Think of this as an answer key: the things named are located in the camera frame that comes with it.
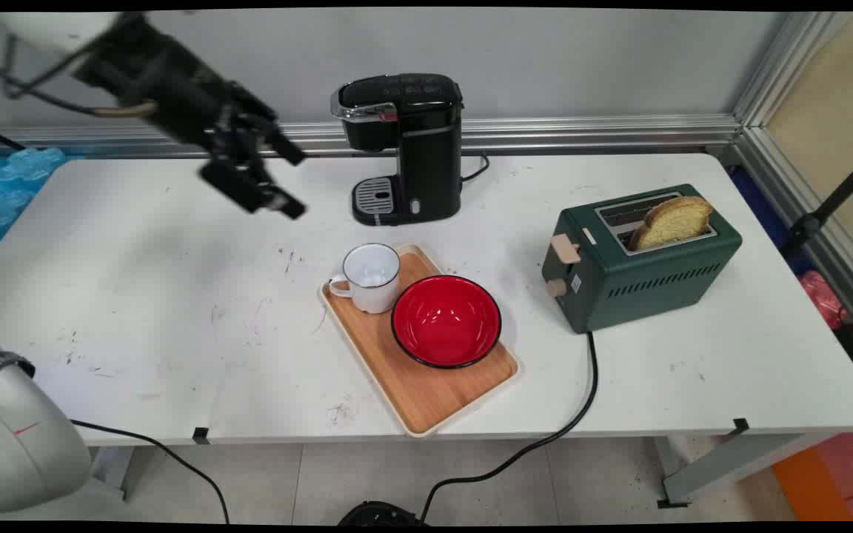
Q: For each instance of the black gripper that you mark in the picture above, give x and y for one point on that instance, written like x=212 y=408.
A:
x=167 y=85

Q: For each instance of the grey table leg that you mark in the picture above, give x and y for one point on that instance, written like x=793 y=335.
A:
x=730 y=463

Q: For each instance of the black tripod stand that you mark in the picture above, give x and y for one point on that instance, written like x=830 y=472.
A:
x=834 y=200

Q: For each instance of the toasted bread slice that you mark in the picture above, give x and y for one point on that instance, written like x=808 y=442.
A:
x=674 y=222

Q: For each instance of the dark green toaster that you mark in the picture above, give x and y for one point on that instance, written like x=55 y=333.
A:
x=641 y=289

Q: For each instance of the aluminium profile frame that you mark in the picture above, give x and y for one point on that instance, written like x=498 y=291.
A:
x=619 y=133

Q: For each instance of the black table edge clip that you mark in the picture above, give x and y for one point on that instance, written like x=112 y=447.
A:
x=201 y=435
x=740 y=426

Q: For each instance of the red plastic bag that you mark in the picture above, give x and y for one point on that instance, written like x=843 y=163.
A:
x=823 y=296

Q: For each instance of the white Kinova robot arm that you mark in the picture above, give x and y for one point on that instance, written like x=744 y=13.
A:
x=19 y=444

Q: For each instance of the black round floor object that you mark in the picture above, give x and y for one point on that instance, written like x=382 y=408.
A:
x=378 y=513

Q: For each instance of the wooden serving tray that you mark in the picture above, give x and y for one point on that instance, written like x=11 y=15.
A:
x=426 y=400

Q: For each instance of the beige toaster knob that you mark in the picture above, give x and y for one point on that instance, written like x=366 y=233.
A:
x=556 y=288

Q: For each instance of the beige toaster lever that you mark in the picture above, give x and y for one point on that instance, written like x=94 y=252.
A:
x=566 y=249

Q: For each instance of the red bowl with black rim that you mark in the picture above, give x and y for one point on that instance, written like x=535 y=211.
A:
x=445 y=322

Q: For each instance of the white enamel mug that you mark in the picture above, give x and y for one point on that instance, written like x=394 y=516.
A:
x=371 y=285

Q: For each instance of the black capsule coffee machine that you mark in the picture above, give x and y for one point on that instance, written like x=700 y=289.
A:
x=426 y=148

